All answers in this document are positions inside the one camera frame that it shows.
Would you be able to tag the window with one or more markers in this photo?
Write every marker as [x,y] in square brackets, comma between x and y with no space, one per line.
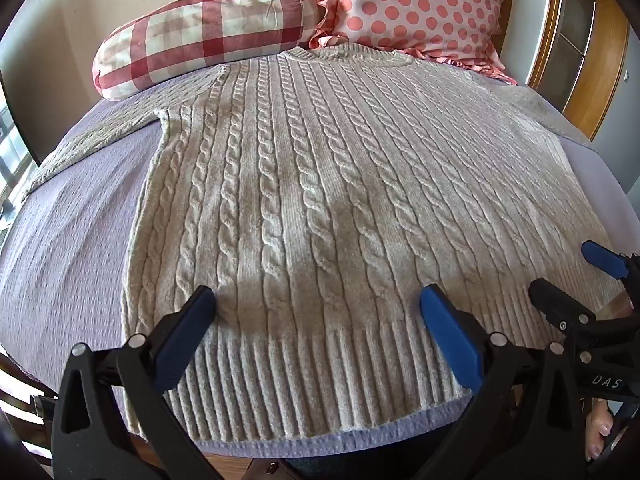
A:
[11,170]

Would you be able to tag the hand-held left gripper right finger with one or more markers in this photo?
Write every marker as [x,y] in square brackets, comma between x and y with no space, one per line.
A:
[450,337]

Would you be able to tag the red plaid bolster pillow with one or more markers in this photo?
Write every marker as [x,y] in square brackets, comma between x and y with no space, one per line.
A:
[200,35]

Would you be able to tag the pink polka dot pillow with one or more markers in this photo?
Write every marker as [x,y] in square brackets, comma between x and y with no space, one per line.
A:
[425,5]

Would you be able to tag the wooden door frame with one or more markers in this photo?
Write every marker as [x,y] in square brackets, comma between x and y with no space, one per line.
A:
[595,60]

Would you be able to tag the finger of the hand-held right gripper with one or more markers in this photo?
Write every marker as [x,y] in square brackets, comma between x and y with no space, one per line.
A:
[552,302]
[602,257]

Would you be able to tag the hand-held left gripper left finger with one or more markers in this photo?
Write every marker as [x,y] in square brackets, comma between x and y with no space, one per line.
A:
[186,327]

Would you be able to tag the lavender textured blanket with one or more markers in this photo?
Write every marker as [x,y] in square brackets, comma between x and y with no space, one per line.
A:
[70,250]

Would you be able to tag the dark blue pants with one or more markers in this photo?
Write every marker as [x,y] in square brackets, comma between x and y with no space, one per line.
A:
[360,465]

